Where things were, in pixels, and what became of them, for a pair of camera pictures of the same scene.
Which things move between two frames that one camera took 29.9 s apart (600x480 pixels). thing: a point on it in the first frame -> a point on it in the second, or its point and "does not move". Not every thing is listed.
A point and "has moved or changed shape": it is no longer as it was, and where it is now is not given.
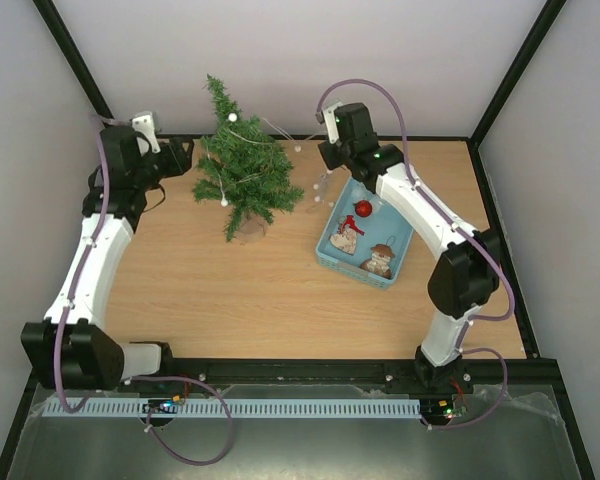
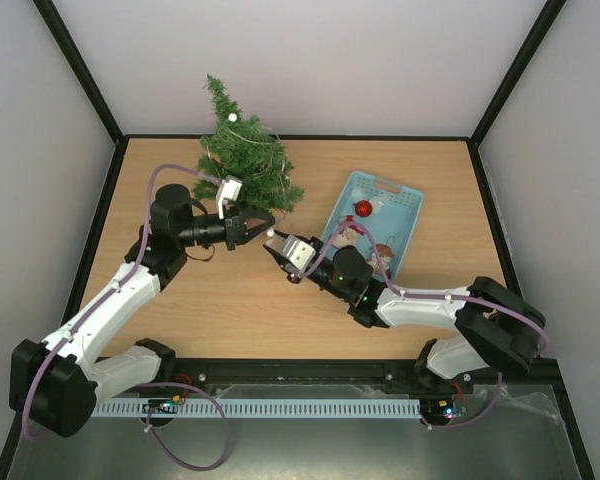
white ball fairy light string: [297, 148] has moved or changed shape
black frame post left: [74, 59] does not move
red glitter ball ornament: [363, 208] does not move
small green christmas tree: [244, 169] does not move
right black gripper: [331, 154] -> [287, 265]
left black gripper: [179, 163] -> [236, 228]
